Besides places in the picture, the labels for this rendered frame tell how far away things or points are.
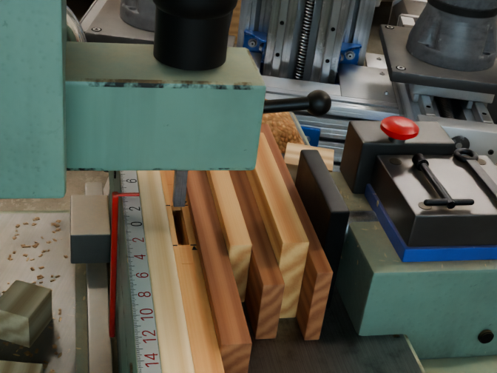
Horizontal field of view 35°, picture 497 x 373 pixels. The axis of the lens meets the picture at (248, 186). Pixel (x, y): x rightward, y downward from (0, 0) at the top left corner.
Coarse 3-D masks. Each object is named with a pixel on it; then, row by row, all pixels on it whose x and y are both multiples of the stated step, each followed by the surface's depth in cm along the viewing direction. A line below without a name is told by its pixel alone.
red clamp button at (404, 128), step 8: (384, 120) 61; (392, 120) 61; (400, 120) 61; (408, 120) 62; (384, 128) 61; (392, 128) 60; (400, 128) 60; (408, 128) 60; (416, 128) 61; (392, 136) 61; (400, 136) 60; (408, 136) 60
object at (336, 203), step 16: (304, 160) 61; (320, 160) 61; (304, 176) 61; (320, 176) 58; (304, 192) 61; (320, 192) 57; (336, 192) 57; (320, 208) 57; (336, 208) 55; (320, 224) 57; (336, 224) 55; (320, 240) 57; (336, 240) 56; (336, 256) 57; (336, 272) 58
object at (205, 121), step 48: (96, 48) 55; (144, 48) 56; (240, 48) 58; (96, 96) 51; (144, 96) 52; (192, 96) 53; (240, 96) 53; (96, 144) 53; (144, 144) 54; (192, 144) 55; (240, 144) 55
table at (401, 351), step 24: (120, 264) 62; (120, 288) 62; (336, 288) 63; (120, 312) 62; (336, 312) 60; (120, 336) 63; (288, 336) 57; (336, 336) 58; (360, 336) 58; (384, 336) 58; (264, 360) 55; (288, 360) 55; (312, 360) 55; (336, 360) 56; (360, 360) 56; (384, 360) 56; (408, 360) 56; (432, 360) 61; (456, 360) 61; (480, 360) 62
